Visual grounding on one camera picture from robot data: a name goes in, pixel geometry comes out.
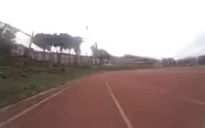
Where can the small tree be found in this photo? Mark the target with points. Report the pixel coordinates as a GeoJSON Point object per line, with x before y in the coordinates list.
{"type": "Point", "coordinates": [100, 53]}

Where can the low building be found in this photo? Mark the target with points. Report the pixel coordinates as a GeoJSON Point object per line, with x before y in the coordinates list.
{"type": "Point", "coordinates": [136, 60]}

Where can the red running track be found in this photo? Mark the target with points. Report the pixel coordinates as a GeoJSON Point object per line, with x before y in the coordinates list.
{"type": "Point", "coordinates": [90, 106]}

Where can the group of broad-crowned trees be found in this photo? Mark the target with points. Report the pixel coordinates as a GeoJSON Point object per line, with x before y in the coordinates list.
{"type": "Point", "coordinates": [58, 40]}

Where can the leaning pole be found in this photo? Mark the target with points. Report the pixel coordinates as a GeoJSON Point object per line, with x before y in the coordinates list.
{"type": "Point", "coordinates": [30, 39]}

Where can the grey kerb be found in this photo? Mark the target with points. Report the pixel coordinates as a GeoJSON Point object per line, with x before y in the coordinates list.
{"type": "Point", "coordinates": [30, 97]}

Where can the grass verge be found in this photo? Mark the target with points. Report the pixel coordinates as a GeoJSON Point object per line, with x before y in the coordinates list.
{"type": "Point", "coordinates": [20, 80]}

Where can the large dark tree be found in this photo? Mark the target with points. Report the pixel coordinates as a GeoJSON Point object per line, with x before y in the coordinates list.
{"type": "Point", "coordinates": [1, 40]}

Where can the long pale wall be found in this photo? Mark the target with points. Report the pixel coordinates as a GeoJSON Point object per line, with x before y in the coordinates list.
{"type": "Point", "coordinates": [68, 58]}

